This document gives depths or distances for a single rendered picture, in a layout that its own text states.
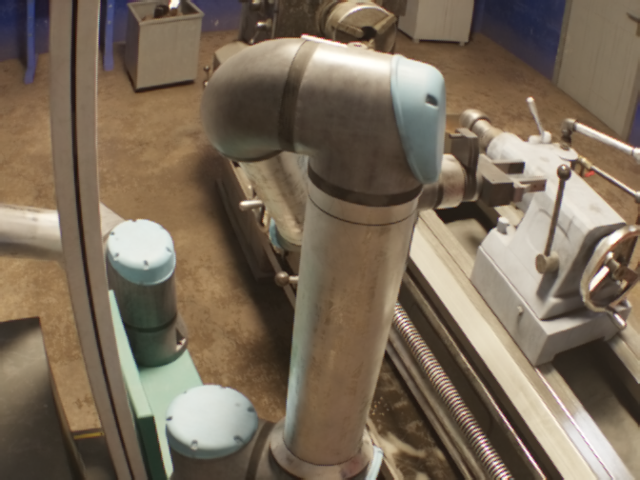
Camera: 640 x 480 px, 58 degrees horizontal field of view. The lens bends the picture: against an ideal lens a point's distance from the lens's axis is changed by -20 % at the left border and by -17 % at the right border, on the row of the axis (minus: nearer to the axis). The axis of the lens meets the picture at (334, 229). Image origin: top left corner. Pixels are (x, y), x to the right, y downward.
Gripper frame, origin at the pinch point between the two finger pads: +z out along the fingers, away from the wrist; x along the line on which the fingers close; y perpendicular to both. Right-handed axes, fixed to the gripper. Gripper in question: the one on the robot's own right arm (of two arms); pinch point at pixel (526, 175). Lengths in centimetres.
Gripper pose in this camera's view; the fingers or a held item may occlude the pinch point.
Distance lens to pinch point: 129.8
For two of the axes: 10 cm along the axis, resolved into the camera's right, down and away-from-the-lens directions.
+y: -0.8, 8.8, 4.8
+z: 9.3, -1.1, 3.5
